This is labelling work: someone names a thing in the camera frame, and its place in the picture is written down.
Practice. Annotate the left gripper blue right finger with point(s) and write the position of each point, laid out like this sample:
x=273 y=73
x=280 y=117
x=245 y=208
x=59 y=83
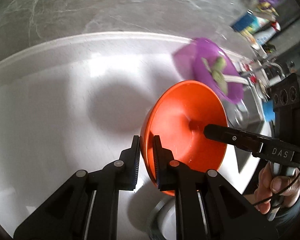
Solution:
x=163 y=170

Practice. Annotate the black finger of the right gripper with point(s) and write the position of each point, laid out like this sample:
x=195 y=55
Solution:
x=235 y=137

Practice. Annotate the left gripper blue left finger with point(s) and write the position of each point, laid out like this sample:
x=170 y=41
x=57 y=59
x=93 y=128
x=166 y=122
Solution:
x=131 y=158

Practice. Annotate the orange plastic bowl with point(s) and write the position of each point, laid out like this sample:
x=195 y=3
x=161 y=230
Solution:
x=179 y=118

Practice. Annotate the white plate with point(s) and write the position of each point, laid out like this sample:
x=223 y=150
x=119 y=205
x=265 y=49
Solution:
x=161 y=223

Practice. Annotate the right hand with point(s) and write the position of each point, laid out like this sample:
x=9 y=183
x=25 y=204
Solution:
x=269 y=185

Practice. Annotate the blue plastic jug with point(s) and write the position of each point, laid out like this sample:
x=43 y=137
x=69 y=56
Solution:
x=269 y=114

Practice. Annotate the stainless steel sink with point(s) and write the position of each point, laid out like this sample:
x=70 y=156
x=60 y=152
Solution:
x=248 y=113

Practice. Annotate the chrome faucet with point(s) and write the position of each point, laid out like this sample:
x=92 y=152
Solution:
x=256 y=66

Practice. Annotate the white spray bottle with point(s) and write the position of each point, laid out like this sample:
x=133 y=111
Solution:
x=263 y=37

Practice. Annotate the blue labelled container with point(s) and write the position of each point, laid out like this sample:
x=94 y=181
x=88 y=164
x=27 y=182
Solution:
x=246 y=25

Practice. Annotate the purple plastic bowl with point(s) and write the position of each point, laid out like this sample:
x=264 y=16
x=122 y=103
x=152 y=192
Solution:
x=202 y=60

